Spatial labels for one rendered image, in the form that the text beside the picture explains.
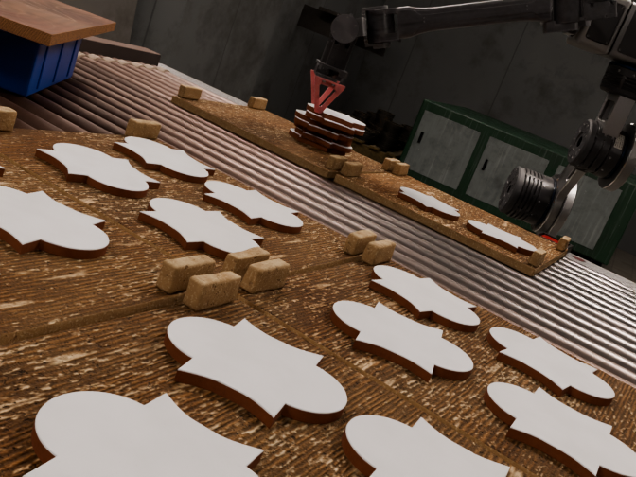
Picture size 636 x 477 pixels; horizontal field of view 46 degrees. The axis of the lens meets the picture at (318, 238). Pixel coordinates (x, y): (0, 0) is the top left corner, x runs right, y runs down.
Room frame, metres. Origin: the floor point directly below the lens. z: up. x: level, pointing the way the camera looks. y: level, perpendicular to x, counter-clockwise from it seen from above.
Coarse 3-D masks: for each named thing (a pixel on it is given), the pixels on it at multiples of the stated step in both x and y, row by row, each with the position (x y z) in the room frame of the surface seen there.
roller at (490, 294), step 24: (96, 96) 1.39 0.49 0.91; (192, 144) 1.29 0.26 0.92; (240, 168) 1.25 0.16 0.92; (288, 192) 1.21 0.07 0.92; (336, 216) 1.17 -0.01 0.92; (432, 264) 1.10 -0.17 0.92; (480, 288) 1.07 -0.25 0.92; (528, 312) 1.04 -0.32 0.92; (576, 336) 1.01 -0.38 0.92; (624, 360) 0.98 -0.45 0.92
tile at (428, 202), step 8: (400, 192) 1.42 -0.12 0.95; (408, 192) 1.45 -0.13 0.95; (416, 192) 1.48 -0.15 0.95; (408, 200) 1.42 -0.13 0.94; (416, 200) 1.41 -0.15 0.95; (424, 200) 1.43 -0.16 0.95; (432, 200) 1.46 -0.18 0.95; (424, 208) 1.38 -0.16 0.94; (432, 208) 1.40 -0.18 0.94; (440, 208) 1.41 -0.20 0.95; (448, 208) 1.44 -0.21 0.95; (440, 216) 1.39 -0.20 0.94; (448, 216) 1.39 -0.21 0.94; (456, 216) 1.40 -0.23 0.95
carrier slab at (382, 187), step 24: (360, 192) 1.39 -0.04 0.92; (384, 192) 1.42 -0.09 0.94; (432, 192) 1.63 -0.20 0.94; (408, 216) 1.35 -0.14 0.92; (432, 216) 1.37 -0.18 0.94; (480, 216) 1.56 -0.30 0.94; (456, 240) 1.32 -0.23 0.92; (480, 240) 1.31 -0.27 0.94; (528, 240) 1.50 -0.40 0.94; (528, 264) 1.27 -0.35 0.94
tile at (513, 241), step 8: (472, 224) 1.37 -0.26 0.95; (480, 224) 1.40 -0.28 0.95; (488, 224) 1.44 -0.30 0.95; (480, 232) 1.36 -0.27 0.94; (488, 232) 1.36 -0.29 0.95; (496, 232) 1.39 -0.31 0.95; (504, 232) 1.42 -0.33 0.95; (488, 240) 1.34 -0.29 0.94; (496, 240) 1.34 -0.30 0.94; (504, 240) 1.34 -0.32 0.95; (512, 240) 1.37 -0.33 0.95; (520, 240) 1.39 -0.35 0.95; (512, 248) 1.32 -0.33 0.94; (520, 248) 1.34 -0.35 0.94; (528, 248) 1.35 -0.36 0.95
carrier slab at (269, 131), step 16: (176, 96) 1.60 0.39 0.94; (192, 112) 1.56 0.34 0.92; (208, 112) 1.55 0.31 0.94; (224, 112) 1.63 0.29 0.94; (240, 112) 1.72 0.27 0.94; (256, 112) 1.81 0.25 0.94; (224, 128) 1.53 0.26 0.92; (240, 128) 1.51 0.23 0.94; (256, 128) 1.58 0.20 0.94; (272, 128) 1.66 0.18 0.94; (288, 128) 1.75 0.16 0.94; (256, 144) 1.49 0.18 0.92; (272, 144) 1.48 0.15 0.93; (288, 144) 1.54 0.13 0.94; (304, 144) 1.61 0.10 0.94; (304, 160) 1.44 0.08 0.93; (320, 160) 1.49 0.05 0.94; (352, 160) 1.65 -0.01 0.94; (368, 160) 1.73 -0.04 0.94
